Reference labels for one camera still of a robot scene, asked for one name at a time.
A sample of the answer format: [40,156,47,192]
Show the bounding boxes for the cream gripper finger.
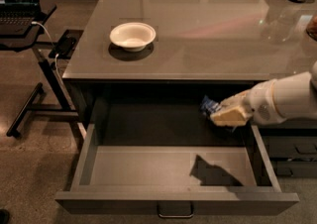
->
[220,90,249,108]
[210,106,252,127]

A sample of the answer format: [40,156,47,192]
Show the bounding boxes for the blue rxbar blueberry bar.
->
[199,95,222,116]

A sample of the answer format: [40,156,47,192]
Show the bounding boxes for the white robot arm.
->
[210,62,317,127]

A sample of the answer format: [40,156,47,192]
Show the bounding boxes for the open grey top drawer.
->
[55,83,299,216]

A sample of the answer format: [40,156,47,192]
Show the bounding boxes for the dark lower cabinet drawers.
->
[259,120,317,178]

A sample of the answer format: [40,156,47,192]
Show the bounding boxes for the snack bag on counter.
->
[306,16,317,41]

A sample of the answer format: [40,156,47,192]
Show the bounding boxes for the white bowl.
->
[109,22,157,52]

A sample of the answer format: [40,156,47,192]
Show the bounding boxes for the black phone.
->
[55,37,76,56]

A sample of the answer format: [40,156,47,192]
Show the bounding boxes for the black laptop stand table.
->
[0,2,84,138]

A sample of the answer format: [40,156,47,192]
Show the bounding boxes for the black laptop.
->
[0,0,41,38]

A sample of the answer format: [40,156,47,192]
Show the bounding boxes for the black shoe tip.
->
[0,209,10,224]

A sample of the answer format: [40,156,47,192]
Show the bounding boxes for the metal drawer handle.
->
[157,204,194,219]

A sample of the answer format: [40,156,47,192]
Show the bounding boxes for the white charging cable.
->
[31,20,64,85]

